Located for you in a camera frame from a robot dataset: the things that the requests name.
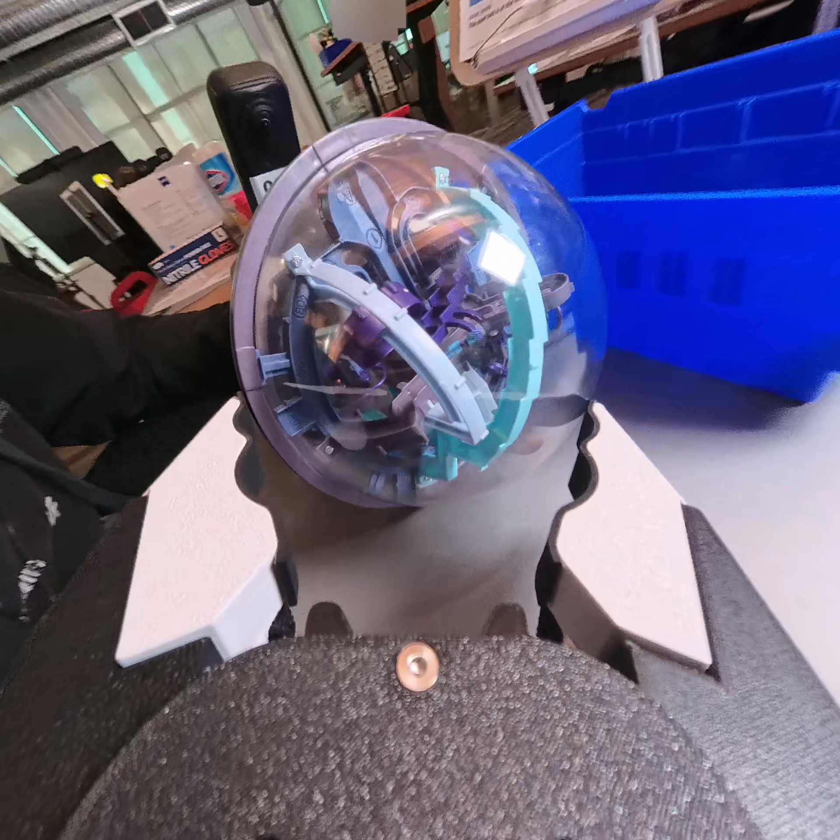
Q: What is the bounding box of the white wipes canister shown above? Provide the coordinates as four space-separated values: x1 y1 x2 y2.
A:
197 150 250 214

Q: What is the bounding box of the blue white glove box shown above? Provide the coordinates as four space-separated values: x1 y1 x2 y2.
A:
146 226 241 282

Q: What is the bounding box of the black monitor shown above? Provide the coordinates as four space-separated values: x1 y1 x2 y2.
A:
0 142 135 270

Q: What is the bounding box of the clear plastic maze ball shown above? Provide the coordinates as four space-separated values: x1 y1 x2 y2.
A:
230 119 609 510

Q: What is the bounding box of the white printed sign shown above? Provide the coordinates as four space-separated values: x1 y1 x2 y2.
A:
112 155 227 256

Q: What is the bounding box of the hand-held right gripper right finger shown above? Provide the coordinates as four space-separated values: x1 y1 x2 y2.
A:
536 405 715 670

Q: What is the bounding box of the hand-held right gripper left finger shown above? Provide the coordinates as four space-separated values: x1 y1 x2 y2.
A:
115 399 296 668

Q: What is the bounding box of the blue plastic bin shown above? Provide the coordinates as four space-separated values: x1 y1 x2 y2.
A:
510 32 840 405

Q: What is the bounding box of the wooden instruction board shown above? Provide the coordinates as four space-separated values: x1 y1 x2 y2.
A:
447 0 683 82

